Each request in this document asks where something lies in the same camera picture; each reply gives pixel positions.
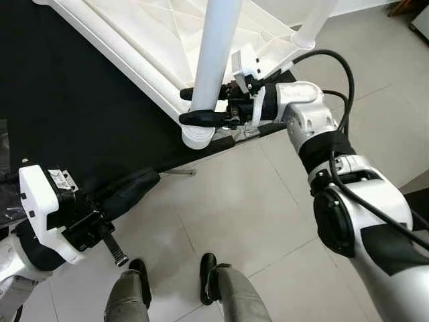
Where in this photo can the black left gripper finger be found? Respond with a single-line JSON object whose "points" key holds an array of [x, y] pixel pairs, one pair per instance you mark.
{"points": [[131, 191]]}

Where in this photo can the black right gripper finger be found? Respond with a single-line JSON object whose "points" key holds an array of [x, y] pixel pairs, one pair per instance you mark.
{"points": [[204, 119], [188, 94]]}

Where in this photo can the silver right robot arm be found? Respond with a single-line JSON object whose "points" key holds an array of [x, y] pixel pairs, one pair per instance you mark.
{"points": [[375, 221]]}

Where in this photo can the black low box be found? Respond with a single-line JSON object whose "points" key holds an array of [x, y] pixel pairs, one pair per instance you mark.
{"points": [[417, 211]]}

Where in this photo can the white plastic table top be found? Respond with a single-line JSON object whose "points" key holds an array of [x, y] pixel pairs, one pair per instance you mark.
{"points": [[154, 33]]}

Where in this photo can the grey cabinet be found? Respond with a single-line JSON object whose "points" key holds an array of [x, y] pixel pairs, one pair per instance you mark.
{"points": [[421, 23]]}

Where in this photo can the brown wooden furniture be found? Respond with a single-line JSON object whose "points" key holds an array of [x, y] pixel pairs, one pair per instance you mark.
{"points": [[409, 7]]}

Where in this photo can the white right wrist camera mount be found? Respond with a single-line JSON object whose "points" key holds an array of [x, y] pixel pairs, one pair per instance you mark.
{"points": [[244, 64]]}

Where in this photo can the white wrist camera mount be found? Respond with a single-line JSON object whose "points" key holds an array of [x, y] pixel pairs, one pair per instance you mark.
{"points": [[37, 201], [244, 64]]}

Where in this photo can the metal folding table frame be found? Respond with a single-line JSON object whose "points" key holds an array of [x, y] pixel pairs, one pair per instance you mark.
{"points": [[179, 172]]}

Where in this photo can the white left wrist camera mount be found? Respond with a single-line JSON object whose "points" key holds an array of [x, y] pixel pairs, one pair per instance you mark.
{"points": [[37, 201]]}

